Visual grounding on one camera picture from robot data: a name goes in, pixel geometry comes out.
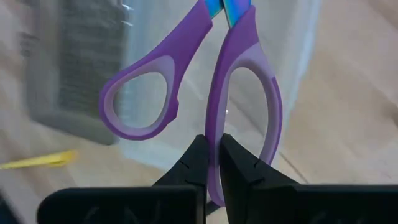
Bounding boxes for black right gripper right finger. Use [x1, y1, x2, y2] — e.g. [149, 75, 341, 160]
[219, 133, 398, 224]

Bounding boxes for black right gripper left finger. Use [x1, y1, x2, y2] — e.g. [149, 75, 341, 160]
[37, 134, 208, 224]

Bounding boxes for yellow highlighter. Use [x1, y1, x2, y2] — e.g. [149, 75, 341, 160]
[0, 149, 78, 170]

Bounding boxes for clear plastic supply box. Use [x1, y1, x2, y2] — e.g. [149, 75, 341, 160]
[118, 0, 321, 172]

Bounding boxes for purple scissors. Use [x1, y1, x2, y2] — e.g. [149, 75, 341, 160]
[98, 0, 284, 208]

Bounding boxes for grey plastic box lid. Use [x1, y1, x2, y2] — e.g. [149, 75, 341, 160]
[18, 0, 130, 146]

